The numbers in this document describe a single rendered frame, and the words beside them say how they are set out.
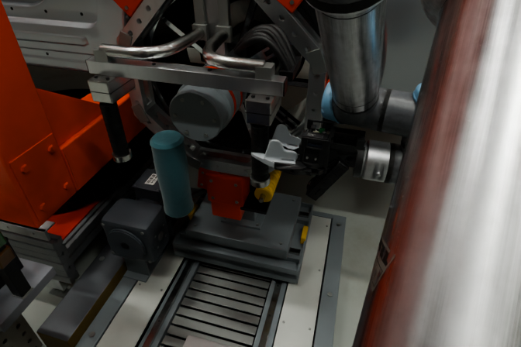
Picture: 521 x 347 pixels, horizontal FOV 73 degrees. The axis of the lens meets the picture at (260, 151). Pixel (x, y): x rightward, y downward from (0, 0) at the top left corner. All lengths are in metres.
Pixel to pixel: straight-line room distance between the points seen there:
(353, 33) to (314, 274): 1.15
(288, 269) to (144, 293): 0.53
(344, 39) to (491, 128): 0.26
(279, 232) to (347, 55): 1.01
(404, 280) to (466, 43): 0.12
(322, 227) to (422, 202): 1.44
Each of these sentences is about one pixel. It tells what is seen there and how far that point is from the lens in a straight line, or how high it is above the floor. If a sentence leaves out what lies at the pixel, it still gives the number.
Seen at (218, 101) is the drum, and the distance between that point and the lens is 0.79.
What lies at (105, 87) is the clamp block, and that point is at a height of 0.94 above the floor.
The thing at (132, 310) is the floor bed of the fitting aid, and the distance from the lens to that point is 1.43.
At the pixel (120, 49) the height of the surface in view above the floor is 1.01.
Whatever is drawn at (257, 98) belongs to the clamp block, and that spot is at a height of 0.95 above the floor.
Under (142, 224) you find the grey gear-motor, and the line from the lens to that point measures 1.21.
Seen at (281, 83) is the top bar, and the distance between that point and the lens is 0.65.
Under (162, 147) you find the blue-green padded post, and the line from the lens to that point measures 0.93.
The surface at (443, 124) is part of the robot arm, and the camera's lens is 0.19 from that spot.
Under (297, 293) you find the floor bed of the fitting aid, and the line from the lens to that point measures 1.40.
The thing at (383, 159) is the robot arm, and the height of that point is 0.87.
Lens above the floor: 1.24
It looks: 35 degrees down
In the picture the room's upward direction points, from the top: straight up
